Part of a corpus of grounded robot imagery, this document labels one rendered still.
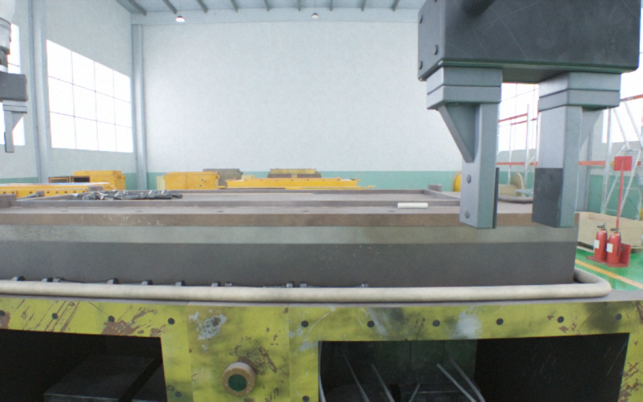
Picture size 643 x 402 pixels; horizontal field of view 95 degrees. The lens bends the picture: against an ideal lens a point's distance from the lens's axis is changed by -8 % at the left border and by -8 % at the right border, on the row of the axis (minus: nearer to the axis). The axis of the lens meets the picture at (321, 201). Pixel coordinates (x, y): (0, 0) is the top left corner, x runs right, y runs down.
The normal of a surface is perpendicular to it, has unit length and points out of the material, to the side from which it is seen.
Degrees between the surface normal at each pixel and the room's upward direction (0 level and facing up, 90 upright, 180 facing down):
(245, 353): 90
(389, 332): 90
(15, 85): 90
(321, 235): 90
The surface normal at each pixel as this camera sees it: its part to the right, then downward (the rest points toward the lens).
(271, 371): -0.02, 0.11
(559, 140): -1.00, 0.00
